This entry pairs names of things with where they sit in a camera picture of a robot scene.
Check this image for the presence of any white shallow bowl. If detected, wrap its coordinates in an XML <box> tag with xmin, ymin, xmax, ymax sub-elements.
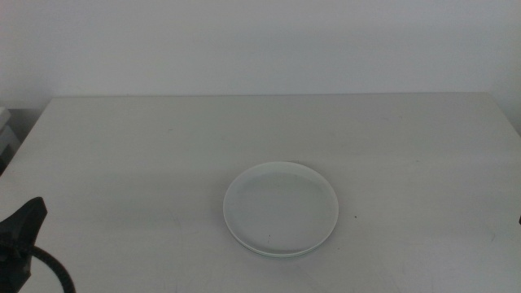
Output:
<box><xmin>222</xmin><ymin>161</ymin><xmax>339</xmax><ymax>256</ymax></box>

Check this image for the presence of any pale green shallow bowl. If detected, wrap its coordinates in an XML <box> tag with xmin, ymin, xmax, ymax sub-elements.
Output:
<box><xmin>224</xmin><ymin>211</ymin><xmax>338</xmax><ymax>259</ymax></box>

